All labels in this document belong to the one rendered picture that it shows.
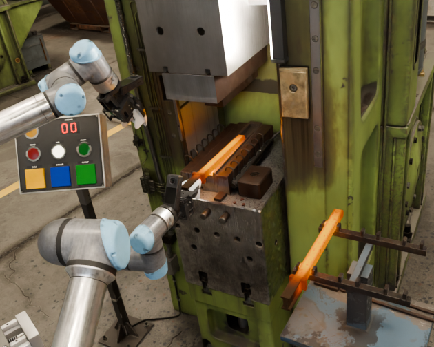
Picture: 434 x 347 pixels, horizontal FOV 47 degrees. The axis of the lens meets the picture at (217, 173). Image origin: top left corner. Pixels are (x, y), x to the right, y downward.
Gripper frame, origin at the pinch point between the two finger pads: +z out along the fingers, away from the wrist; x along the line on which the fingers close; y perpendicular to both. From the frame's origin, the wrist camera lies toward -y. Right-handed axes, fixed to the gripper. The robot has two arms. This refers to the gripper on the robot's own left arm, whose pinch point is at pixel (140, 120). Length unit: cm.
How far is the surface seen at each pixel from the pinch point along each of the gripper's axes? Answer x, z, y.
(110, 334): -51, 111, 55
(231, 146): 15.1, 35.0, -16.6
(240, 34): 26.8, -7.7, -32.0
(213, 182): 15.4, 32.3, 1.5
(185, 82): 10.8, -1.8, -15.9
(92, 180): -26.9, 21.6, 14.3
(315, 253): 62, 21, 24
